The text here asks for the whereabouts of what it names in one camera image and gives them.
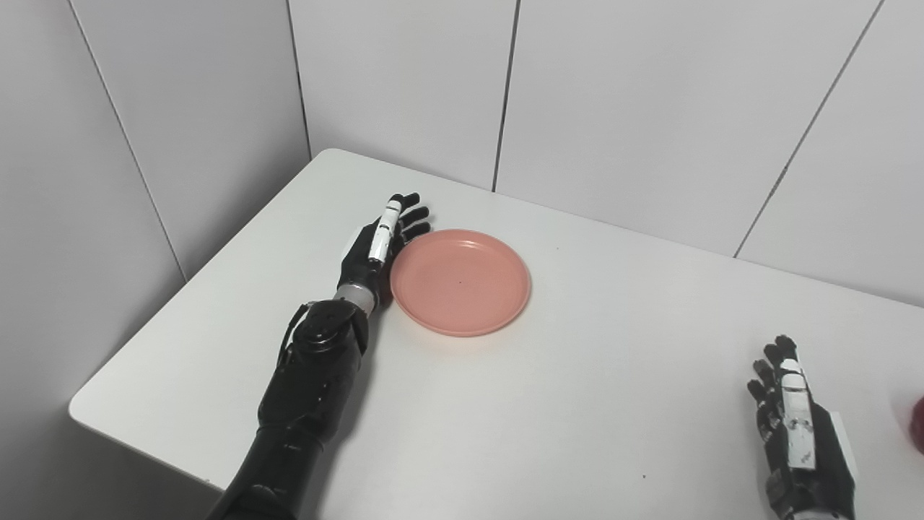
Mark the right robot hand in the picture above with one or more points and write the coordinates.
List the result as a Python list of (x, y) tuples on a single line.
[(798, 440)]

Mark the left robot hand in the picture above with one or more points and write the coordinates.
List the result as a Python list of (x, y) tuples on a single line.
[(375, 245)]

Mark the pink plate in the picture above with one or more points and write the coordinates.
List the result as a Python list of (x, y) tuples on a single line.
[(460, 282)]

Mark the red apple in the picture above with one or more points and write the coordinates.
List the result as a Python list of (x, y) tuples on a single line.
[(917, 426)]

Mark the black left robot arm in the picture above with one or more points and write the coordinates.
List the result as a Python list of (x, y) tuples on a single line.
[(303, 404)]

